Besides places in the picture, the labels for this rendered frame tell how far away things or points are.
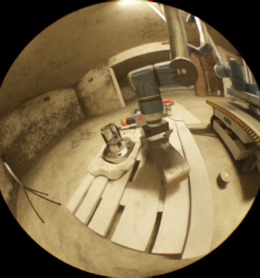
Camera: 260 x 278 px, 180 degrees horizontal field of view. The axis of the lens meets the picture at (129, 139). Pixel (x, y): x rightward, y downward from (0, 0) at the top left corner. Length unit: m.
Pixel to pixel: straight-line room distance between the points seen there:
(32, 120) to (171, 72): 5.37
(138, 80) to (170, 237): 0.60
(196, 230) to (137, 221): 0.25
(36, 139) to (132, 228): 5.12
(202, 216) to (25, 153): 5.40
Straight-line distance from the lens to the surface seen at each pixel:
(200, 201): 0.42
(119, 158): 0.57
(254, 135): 0.69
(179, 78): 0.30
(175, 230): 0.40
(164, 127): 0.41
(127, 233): 0.42
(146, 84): 0.32
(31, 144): 5.16
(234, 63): 1.28
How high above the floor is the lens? 0.54
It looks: 29 degrees down
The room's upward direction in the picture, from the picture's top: 20 degrees counter-clockwise
